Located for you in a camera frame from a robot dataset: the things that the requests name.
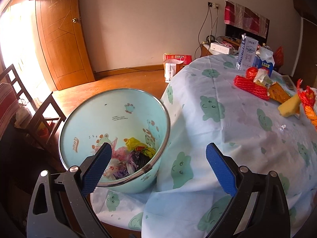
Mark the orange red foil wrapper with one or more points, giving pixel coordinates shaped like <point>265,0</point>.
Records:
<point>308,99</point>

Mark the yellow snack wrapper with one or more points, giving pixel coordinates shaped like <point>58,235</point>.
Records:
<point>136,143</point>

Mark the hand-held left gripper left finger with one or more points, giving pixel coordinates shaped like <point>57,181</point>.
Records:
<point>96,168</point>

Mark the dark wooden chair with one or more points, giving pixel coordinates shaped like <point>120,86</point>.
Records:
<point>44,109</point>

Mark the red ribbed wrapper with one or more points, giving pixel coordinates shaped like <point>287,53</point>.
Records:
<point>250,86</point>

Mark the wall outlet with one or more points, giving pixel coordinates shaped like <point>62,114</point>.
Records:
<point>213,5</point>

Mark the flat white box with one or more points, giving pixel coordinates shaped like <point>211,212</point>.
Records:
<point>220,48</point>

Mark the dark wooden television cabinet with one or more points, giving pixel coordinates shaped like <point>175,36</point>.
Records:
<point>205,50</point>

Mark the white tissue pack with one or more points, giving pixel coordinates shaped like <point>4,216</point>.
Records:
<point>23,115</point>

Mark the small clear plastic piece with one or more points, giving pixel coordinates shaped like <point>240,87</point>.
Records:
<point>282,127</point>

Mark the light blue trash bin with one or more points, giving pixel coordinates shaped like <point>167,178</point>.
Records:
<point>99,119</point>

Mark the tall white milk carton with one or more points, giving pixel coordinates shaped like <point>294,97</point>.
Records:
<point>246,54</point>

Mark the yellow sponge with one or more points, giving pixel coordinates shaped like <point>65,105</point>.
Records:
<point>289,106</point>

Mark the blue white drink carton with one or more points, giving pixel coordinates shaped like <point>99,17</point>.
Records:
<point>266,59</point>

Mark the red pink television cloth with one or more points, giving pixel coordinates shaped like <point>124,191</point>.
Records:
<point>245,17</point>

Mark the orange red plastic bag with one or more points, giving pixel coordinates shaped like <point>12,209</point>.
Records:
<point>279,55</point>

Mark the white green cloud tablecloth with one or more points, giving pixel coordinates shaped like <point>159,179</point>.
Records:
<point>223,129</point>

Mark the pink plastic bag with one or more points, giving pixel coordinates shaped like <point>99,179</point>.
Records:
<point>121,153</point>

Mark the purple foil wrapper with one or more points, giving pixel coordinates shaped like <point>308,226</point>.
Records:
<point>118,174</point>

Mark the wooden door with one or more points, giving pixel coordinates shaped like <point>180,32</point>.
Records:
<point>62,42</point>

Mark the black television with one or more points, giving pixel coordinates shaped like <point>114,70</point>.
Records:
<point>232,32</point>

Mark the white plastic bag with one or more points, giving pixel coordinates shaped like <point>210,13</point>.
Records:
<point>111,166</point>

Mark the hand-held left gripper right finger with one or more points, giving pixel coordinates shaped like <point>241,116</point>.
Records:
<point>221,169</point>

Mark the wooden wardrobe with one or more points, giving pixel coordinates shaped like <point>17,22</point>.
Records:
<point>307,42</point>

